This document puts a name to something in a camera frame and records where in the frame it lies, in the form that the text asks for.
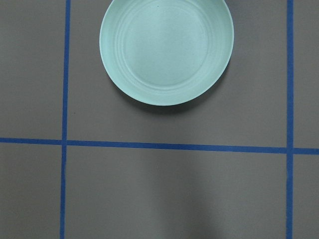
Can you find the light green plate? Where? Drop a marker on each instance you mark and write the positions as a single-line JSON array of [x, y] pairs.
[[166, 52]]

